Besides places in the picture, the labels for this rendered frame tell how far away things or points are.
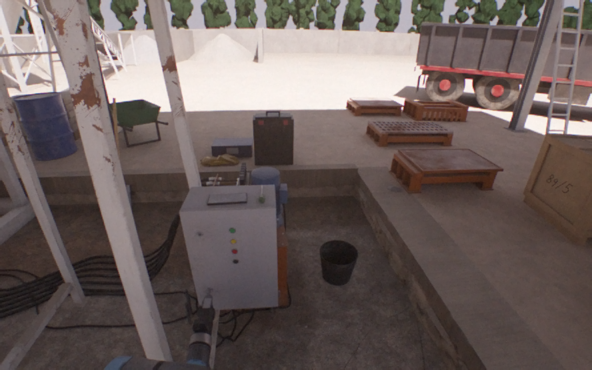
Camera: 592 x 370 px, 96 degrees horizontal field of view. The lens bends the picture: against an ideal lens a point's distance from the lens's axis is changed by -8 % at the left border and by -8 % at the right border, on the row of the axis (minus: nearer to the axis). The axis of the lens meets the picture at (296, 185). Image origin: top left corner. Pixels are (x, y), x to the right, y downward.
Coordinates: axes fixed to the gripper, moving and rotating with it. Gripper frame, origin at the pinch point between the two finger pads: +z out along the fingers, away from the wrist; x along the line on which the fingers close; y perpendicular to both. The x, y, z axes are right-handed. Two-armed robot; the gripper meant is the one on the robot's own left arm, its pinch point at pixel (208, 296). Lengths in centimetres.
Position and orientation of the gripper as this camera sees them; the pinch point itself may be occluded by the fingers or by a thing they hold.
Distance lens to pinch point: 151.3
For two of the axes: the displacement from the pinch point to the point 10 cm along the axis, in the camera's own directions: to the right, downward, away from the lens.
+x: 10.0, -0.3, 0.9
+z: -0.9, -4.6, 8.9
